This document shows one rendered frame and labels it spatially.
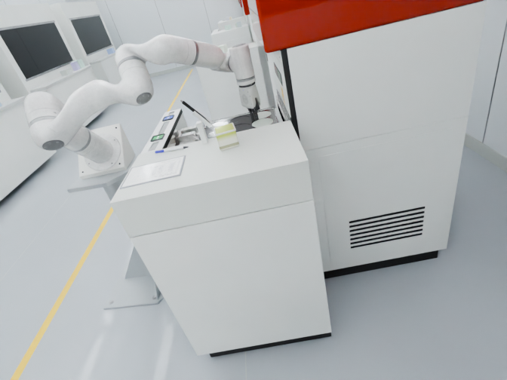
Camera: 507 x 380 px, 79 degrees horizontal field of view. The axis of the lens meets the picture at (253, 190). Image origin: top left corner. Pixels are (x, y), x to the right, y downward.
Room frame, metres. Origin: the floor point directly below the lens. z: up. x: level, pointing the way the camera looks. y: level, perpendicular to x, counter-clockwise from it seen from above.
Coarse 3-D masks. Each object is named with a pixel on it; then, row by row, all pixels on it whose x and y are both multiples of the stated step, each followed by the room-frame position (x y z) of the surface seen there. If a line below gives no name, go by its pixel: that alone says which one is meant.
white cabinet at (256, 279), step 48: (144, 240) 0.85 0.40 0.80; (192, 240) 0.83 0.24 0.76; (240, 240) 0.82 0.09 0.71; (288, 240) 0.81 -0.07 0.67; (192, 288) 0.84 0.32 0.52; (240, 288) 0.82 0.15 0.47; (288, 288) 0.81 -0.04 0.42; (192, 336) 0.85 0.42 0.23; (240, 336) 0.83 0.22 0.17; (288, 336) 0.81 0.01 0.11
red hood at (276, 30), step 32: (256, 0) 1.15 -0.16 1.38; (288, 0) 1.14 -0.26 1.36; (320, 0) 1.13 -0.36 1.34; (352, 0) 1.12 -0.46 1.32; (384, 0) 1.11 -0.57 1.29; (416, 0) 1.10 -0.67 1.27; (448, 0) 1.09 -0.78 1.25; (480, 0) 1.09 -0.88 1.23; (256, 32) 1.60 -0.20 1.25; (288, 32) 1.14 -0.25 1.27; (320, 32) 1.13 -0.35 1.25
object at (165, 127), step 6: (168, 114) 1.69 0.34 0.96; (174, 114) 1.66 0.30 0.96; (168, 120) 1.58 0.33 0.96; (174, 120) 1.55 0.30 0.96; (162, 126) 1.51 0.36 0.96; (168, 126) 1.48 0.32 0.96; (156, 132) 1.43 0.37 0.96; (162, 132) 1.42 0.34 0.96; (168, 132) 1.39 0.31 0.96; (150, 138) 1.37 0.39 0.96; (150, 144) 1.29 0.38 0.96; (156, 144) 1.28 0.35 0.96; (162, 144) 1.25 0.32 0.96; (144, 150) 1.24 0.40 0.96; (150, 150) 1.23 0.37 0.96
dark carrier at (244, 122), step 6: (246, 114) 1.54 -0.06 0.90; (222, 120) 1.54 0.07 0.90; (228, 120) 1.52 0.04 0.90; (234, 120) 1.50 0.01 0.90; (240, 120) 1.48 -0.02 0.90; (246, 120) 1.46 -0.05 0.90; (276, 120) 1.35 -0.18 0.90; (210, 126) 1.50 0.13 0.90; (216, 126) 1.48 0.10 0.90; (240, 126) 1.40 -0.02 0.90; (246, 126) 1.38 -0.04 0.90; (252, 126) 1.35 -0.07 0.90; (210, 132) 1.42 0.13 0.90
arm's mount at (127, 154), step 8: (104, 128) 1.58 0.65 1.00; (112, 128) 1.57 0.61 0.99; (120, 128) 1.56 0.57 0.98; (120, 136) 1.53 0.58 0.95; (120, 144) 1.50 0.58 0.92; (128, 144) 1.57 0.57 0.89; (128, 152) 1.53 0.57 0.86; (80, 160) 1.50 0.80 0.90; (120, 160) 1.45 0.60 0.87; (128, 160) 1.49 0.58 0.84; (80, 168) 1.47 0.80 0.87; (88, 168) 1.46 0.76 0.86; (112, 168) 1.43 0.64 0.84; (120, 168) 1.42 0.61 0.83; (80, 176) 1.44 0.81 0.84; (88, 176) 1.44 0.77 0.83
